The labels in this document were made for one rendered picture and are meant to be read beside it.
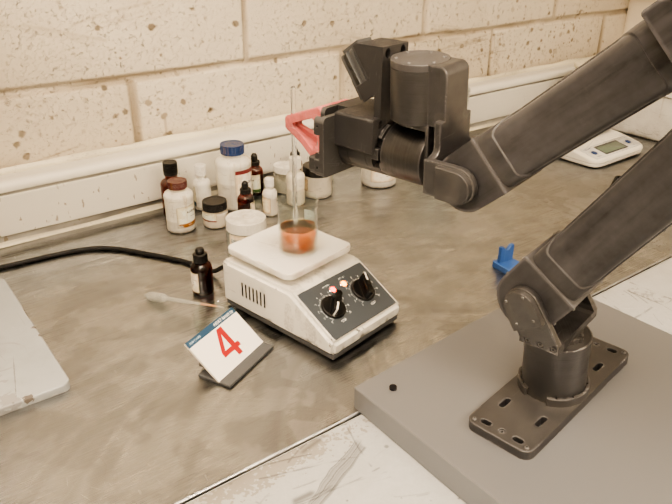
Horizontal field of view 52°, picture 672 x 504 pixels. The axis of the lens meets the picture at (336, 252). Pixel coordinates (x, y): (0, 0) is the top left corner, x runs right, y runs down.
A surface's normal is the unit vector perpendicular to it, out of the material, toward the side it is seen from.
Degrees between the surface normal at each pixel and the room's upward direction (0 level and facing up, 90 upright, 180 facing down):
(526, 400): 5
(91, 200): 90
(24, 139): 90
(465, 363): 5
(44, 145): 90
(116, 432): 0
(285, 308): 90
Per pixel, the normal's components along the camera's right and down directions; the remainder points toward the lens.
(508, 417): -0.07, -0.87
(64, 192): 0.60, 0.37
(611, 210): -0.70, 0.36
